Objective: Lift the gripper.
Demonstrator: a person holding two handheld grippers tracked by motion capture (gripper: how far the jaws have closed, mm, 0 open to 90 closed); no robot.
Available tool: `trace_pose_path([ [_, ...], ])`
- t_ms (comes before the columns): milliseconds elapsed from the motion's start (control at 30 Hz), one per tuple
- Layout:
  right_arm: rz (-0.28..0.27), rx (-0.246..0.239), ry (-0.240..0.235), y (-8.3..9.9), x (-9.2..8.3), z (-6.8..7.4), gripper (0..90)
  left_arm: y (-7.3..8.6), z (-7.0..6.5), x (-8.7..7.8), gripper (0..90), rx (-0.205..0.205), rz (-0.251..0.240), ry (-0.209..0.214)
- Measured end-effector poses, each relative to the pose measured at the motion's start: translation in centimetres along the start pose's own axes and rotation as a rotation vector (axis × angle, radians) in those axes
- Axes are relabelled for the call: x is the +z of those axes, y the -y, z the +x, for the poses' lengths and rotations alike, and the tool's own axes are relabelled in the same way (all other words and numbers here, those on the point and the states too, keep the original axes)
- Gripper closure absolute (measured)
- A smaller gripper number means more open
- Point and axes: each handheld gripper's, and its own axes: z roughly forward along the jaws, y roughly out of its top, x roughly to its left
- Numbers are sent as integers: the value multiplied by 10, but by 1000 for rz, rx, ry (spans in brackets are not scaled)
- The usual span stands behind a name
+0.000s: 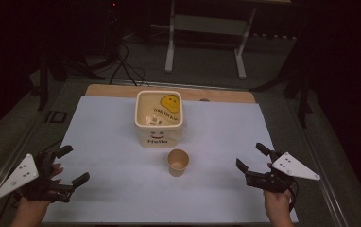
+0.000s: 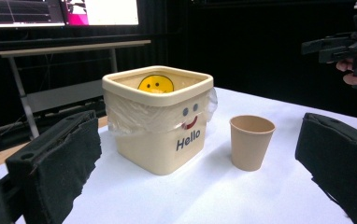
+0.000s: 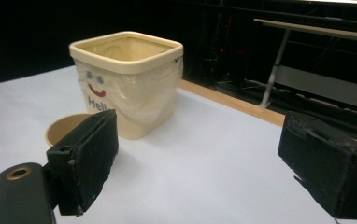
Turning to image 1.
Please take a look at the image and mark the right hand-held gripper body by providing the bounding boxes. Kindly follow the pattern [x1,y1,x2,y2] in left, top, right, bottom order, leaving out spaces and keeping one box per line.
[246,151,321,194]

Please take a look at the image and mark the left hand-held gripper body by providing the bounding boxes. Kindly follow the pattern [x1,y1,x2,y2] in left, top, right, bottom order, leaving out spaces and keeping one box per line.
[0,150,75,203]

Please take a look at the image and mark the brown paper cup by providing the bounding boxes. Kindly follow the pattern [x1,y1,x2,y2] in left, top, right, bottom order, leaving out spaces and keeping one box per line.
[166,148,190,178]

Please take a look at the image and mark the white bin with smiley face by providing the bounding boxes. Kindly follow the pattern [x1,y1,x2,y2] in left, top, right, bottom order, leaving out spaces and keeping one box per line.
[134,90,183,149]

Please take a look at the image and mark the person's left hand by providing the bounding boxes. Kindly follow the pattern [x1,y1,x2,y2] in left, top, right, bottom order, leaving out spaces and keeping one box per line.
[18,162,65,211]

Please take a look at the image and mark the person's right hand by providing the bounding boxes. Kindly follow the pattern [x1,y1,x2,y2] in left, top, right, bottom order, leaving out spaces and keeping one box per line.
[263,162,294,212]

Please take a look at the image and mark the white table mat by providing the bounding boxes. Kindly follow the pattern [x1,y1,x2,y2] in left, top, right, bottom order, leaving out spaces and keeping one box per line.
[42,95,300,224]

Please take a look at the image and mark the black stand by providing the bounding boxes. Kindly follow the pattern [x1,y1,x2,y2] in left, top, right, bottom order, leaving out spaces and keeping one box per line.
[249,27,316,129]
[36,51,68,112]

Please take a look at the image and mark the black rectangular bracket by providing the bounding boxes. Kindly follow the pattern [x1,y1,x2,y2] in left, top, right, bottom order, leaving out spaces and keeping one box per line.
[44,110,68,124]

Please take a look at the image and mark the black floor cables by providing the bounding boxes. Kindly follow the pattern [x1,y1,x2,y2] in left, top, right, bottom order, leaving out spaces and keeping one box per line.
[108,39,150,87]

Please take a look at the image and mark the white metal desk frame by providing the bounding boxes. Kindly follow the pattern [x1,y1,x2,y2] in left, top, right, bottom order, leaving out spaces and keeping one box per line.
[164,0,259,80]

